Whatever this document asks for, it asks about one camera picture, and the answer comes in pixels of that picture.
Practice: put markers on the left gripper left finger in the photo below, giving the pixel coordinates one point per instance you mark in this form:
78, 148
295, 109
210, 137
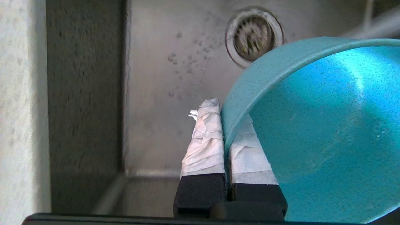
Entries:
204, 150

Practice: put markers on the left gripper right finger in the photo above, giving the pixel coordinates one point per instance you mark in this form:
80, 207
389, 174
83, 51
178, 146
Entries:
250, 165

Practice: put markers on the teal bowl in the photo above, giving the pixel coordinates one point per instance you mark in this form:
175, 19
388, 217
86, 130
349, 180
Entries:
328, 125

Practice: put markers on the stainless steel sink basin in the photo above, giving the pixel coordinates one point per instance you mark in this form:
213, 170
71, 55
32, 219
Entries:
156, 93

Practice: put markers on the round metal drain strainer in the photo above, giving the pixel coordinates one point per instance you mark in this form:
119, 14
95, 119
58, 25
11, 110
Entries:
253, 37

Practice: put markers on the running water stream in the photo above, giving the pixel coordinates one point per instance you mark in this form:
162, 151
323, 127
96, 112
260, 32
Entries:
375, 25

